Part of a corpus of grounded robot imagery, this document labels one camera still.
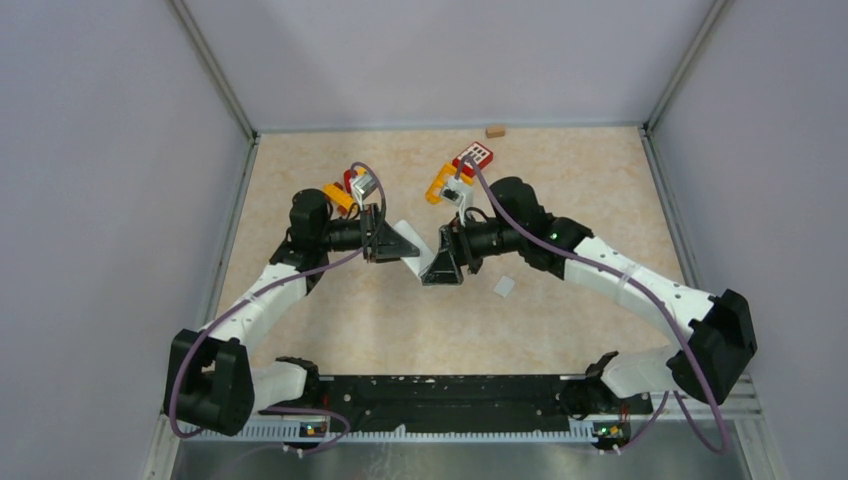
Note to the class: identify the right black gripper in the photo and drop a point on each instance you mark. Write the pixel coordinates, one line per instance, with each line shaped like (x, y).
(445, 269)

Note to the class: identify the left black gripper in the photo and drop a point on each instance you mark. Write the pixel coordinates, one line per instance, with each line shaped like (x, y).
(390, 245)

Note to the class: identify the white battery cover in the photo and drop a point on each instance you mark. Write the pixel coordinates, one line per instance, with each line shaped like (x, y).
(504, 286)

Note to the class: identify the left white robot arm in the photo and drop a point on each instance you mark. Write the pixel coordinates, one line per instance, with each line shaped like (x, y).
(211, 383)

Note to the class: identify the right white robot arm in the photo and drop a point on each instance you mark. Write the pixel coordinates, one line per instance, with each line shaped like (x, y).
(711, 337)

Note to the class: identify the yellow triangle toy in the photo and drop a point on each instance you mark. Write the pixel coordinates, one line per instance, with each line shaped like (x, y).
(432, 194)

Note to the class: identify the orange toy piece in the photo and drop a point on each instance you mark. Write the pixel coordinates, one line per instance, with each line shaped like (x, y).
(336, 193)

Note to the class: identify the red cylinder toy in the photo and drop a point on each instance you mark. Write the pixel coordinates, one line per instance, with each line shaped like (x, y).
(348, 176)

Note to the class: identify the red toy block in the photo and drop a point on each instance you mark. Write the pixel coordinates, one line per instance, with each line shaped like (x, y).
(478, 153)

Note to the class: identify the small wooden block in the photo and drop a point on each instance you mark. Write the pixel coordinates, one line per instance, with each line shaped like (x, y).
(495, 131)

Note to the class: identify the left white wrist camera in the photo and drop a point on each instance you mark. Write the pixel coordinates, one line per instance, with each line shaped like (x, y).
(362, 185)

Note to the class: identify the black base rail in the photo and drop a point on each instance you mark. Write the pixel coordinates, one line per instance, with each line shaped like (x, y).
(464, 408)

